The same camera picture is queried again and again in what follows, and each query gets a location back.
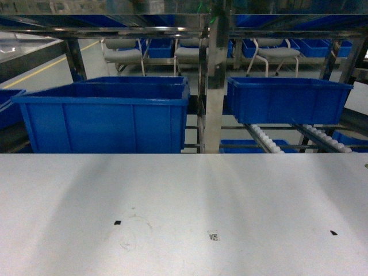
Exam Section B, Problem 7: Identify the blue crate left of table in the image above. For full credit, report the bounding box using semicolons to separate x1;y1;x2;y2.
12;83;190;154

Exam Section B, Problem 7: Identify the grey office chair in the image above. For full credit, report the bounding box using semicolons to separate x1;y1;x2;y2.
246;38;300;78

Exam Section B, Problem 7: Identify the blue crate right of post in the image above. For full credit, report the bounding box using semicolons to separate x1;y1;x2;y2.
227;77;353;125

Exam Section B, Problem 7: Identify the steel rack upright post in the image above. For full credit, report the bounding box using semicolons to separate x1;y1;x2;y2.
204;1;232;154

